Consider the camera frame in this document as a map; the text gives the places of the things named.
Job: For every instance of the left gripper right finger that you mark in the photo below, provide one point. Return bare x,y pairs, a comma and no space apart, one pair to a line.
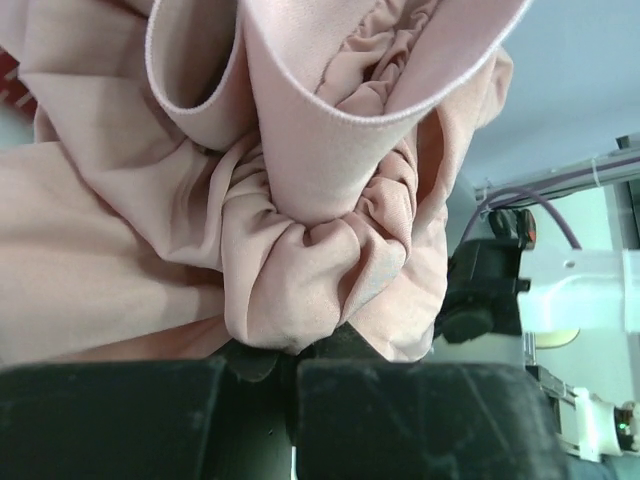
460,415

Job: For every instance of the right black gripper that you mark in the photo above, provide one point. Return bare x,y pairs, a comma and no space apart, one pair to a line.
482,291

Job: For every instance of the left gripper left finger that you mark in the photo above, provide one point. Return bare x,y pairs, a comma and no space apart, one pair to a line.
216,418

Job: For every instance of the pink pleated skirt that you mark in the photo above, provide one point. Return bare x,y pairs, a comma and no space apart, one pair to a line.
263,171

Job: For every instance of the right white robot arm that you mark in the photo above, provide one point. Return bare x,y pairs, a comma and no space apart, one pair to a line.
603,428

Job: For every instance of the red plastic bin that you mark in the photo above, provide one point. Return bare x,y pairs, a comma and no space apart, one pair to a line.
14,94

